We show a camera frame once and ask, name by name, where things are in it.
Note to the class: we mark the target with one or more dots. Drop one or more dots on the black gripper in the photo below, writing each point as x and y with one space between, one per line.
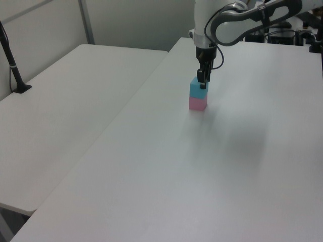
205 54

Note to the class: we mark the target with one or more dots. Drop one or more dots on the blue cube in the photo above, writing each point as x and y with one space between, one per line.
195 89

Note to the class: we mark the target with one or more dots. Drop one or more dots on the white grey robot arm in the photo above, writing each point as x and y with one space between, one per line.
229 30

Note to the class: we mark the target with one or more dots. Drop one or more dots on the pink cube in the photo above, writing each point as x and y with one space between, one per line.
197 104

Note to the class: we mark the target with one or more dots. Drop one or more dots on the small black box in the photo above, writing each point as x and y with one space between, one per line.
255 37

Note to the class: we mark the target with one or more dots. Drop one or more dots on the black electronic device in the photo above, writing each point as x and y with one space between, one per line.
281 37

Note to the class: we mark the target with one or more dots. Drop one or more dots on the black table clamp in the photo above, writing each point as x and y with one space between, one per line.
305 35

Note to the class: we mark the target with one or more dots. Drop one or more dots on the black clamped pole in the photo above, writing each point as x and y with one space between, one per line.
316 43

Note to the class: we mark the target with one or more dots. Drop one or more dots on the white side table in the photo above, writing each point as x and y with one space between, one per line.
63 113

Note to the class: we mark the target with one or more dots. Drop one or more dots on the grey metal partition post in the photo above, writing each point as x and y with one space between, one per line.
87 22

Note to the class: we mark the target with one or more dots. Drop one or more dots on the black camera pole with base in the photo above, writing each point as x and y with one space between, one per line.
15 73

